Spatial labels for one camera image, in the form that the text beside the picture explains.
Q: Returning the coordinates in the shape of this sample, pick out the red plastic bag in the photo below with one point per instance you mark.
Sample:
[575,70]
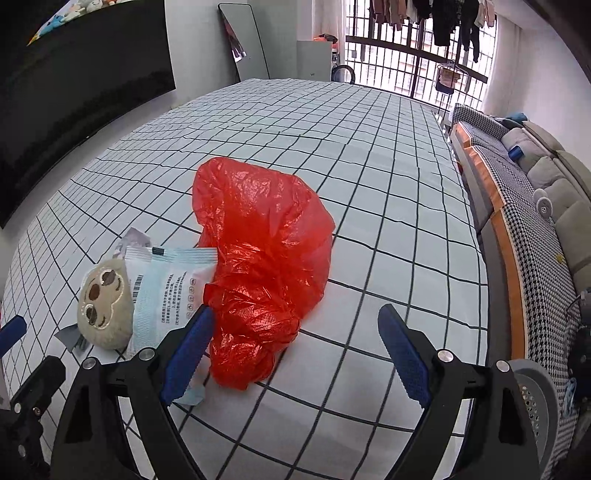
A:
[263,240]

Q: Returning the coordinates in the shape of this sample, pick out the orange red bag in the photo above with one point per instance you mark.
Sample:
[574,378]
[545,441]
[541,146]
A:
[325,38]

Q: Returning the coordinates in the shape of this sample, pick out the beige plush toy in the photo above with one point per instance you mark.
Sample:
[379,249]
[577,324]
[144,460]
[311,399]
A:
[106,314]

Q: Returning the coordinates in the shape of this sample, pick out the houndstooth sofa cover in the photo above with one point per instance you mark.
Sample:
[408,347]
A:
[531,240]

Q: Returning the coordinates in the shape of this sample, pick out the black framed standing mirror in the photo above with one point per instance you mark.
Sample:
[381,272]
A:
[251,41]

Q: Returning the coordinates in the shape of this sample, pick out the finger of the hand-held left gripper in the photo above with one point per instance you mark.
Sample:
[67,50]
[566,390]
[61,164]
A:
[11,334]
[44,383]

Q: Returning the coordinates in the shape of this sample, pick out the blue face mask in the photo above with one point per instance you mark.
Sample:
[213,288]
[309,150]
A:
[570,396]

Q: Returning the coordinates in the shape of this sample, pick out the orange white plush toy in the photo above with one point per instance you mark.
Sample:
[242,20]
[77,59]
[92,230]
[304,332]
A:
[114,2]

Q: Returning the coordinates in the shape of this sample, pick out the row of hanging clothes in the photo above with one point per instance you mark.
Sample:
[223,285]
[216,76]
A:
[438,18]

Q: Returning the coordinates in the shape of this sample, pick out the teal blue cloth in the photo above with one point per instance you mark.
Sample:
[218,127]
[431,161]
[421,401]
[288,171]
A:
[515,120]

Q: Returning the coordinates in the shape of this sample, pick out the black round hoop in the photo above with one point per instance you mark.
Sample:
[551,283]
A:
[337,74]

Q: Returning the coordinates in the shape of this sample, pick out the white cabinet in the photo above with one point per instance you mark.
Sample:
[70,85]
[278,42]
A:
[314,62]

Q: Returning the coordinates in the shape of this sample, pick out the black window grille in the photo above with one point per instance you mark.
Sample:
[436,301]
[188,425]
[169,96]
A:
[397,60]

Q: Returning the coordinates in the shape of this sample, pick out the grey perforated plastic basket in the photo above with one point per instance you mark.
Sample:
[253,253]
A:
[549,415]

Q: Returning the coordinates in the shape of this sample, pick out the black flat television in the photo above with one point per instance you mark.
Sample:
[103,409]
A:
[83,92]

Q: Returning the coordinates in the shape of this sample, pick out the white sheer curtain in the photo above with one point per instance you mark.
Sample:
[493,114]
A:
[501,69]

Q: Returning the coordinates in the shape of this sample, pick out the grey sofa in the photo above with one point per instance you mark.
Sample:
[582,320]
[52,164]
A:
[563,203]

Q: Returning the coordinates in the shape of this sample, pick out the black clothes stand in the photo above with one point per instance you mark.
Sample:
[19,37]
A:
[455,92]

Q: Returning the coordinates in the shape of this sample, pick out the white black checkered tablecloth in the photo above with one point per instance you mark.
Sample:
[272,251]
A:
[369,207]

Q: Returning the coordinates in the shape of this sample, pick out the blue plush toy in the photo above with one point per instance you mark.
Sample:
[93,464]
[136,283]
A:
[59,22]

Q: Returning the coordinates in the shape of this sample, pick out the light blue white packet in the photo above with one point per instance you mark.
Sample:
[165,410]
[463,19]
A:
[161,286]

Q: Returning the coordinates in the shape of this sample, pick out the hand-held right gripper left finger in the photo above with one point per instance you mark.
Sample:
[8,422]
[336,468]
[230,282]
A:
[189,355]

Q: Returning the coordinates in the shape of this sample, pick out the pink garment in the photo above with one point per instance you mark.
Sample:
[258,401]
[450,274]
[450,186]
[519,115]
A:
[447,76]

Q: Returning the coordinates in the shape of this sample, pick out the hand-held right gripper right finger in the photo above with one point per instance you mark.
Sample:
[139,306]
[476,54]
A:
[406,355]

